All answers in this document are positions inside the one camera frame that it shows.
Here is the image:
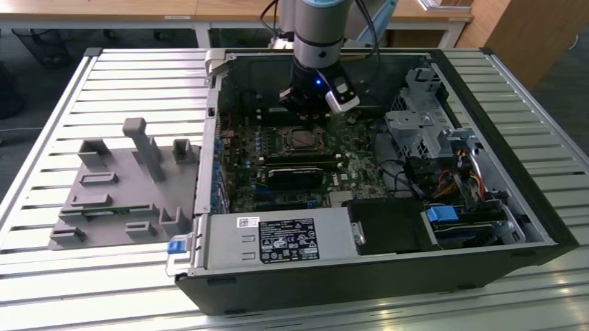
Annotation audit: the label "metal CPU socket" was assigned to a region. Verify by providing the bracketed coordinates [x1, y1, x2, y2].
[280, 126, 330, 154]

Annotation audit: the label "black disk bay cover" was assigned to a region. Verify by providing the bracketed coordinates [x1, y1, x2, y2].
[345, 198, 443, 257]

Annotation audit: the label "black graphics card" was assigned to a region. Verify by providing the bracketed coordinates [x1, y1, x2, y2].
[265, 166, 326, 190]

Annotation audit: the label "green motherboard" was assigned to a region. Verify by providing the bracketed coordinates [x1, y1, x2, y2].
[216, 109, 403, 214]

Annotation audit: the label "perforated metal drive cage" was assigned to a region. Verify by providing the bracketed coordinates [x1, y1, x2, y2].
[384, 67, 461, 159]

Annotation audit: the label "pale blue teach pendant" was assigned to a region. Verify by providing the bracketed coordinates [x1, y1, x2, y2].
[359, 0, 400, 44]

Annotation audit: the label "silver chipset heatsink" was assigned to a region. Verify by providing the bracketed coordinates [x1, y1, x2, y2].
[329, 190, 356, 209]

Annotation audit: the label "silver power supply unit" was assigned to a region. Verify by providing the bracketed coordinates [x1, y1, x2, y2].
[202, 207, 360, 270]

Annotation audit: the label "blue disk carrier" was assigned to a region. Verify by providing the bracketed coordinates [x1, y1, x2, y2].
[425, 205, 461, 227]

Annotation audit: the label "grey parts rack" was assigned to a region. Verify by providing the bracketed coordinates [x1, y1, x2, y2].
[49, 117, 204, 251]

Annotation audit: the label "wooden desk white legs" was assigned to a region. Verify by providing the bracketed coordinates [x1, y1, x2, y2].
[0, 0, 476, 49]

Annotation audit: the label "wooden cabinet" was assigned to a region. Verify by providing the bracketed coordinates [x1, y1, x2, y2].
[455, 0, 589, 89]

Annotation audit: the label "green RAM stick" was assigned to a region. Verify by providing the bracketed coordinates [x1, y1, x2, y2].
[82, 205, 153, 217]

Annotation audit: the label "black PC case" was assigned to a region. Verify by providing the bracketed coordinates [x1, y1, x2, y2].
[174, 47, 582, 317]

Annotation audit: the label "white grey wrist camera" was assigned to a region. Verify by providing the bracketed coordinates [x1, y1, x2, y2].
[325, 74, 363, 114]

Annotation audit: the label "small wrist camera mount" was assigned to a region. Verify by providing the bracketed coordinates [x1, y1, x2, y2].
[269, 32, 296, 50]

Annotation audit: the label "grey case handle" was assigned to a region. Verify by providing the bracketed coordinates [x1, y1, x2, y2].
[204, 50, 232, 77]

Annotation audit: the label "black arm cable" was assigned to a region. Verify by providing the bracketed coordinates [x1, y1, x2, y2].
[260, 0, 285, 35]
[355, 0, 384, 60]

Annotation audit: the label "thick black wire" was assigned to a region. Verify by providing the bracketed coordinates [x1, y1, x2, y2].
[376, 159, 425, 198]

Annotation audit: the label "yellow orange wire bundle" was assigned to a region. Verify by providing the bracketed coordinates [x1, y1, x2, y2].
[432, 168, 489, 201]

